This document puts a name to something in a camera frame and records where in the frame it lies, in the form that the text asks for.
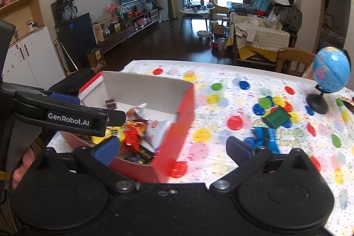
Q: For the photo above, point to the dark television cabinet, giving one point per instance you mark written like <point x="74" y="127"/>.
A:
<point x="124" y="31"/>

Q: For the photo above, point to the teal armchair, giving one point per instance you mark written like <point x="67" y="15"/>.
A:
<point x="261" y="5"/>

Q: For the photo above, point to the brown paper bag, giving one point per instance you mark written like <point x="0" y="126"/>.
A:
<point x="96" y="60"/>

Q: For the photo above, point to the black bag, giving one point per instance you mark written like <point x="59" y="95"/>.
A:
<point x="74" y="81"/>

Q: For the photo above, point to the white cabinet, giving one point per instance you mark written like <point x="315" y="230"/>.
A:
<point x="33" y="59"/>

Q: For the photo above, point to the dark green snack packet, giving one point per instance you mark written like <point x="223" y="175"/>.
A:
<point x="348" y="102"/>

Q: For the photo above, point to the shiny orange snack packet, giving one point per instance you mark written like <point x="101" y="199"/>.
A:
<point x="134" y="133"/>

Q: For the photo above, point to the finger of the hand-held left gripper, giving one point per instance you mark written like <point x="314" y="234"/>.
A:
<point x="66" y="100"/>
<point x="116" y="118"/>

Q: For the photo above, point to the white orange snack packet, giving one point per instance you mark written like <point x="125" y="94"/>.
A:
<point x="156" y="132"/>

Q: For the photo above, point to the white red snack packet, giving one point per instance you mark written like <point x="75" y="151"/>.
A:
<point x="137" y="112"/>

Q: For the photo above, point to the sofa with cream cover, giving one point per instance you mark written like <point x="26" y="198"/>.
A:
<point x="265" y="37"/>

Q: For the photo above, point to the blue desk globe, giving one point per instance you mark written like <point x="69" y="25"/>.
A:
<point x="332" y="71"/>

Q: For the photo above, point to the pile of clothes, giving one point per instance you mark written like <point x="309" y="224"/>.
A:
<point x="286" y="12"/>

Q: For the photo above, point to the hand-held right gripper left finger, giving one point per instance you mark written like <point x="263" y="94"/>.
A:
<point x="106" y="147"/>

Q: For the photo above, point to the black tea bar machine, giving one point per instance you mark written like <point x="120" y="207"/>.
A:
<point x="77" y="37"/>

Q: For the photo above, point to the dark maroon snack packet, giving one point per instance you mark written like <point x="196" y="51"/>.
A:
<point x="110" y="103"/>

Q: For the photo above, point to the blue plastic toy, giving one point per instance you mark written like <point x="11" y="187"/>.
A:
<point x="262" y="139"/>

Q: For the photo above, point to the yellow paper bag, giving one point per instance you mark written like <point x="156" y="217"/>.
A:
<point x="98" y="32"/>

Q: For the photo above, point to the red black printed snack packet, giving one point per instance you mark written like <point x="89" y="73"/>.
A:
<point x="139" y="155"/>

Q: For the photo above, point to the green flat box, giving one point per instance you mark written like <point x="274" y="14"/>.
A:
<point x="276" y="117"/>

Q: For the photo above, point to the person's left hand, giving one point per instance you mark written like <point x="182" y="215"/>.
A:
<point x="23" y="167"/>

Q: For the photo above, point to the small white camera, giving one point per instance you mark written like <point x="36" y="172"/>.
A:
<point x="32" y="25"/>

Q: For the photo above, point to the wooden chair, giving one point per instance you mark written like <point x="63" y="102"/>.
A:
<point x="293" y="59"/>

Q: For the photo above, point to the red pot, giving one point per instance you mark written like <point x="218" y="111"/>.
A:
<point x="218" y="43"/>

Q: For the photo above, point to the small round stool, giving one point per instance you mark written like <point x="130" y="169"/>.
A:
<point x="204" y="34"/>

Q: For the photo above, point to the round white coffee table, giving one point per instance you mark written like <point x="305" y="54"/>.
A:
<point x="193" y="12"/>

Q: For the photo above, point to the red cardboard box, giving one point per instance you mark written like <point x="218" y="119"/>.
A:
<point x="171" y="147"/>

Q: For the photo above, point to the wooden wall shelf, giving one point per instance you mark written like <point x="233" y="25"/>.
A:
<point x="22" y="12"/>

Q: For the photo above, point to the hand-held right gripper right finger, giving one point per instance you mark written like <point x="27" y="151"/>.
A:
<point x="239" y="149"/>

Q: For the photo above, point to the pink flower bouquet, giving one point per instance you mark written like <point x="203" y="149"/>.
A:
<point x="111" y="10"/>

